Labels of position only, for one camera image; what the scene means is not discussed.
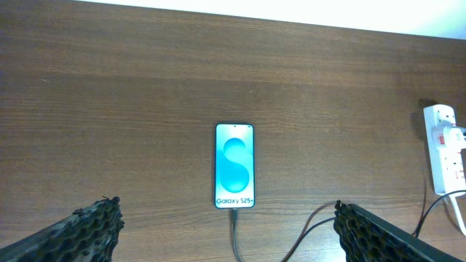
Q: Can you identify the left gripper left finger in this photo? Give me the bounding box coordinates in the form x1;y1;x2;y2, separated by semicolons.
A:
1;196;125;262

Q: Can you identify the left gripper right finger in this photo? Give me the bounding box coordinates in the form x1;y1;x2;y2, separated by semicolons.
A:
333;201;458;262

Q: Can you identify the white power strip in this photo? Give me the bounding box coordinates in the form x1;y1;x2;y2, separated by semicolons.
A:
423;104;465;195

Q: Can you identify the black USB charging cable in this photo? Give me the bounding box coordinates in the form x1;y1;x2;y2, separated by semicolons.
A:
229;188;466;262

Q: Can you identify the blue Galaxy smartphone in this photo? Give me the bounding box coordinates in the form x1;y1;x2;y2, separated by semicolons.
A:
214;123;256;209

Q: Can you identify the white USB charger adapter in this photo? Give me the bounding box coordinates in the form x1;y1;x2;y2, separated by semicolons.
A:
433;125;465;152

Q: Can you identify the white power strip cord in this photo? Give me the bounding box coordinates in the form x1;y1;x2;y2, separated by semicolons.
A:
448;194;466;237

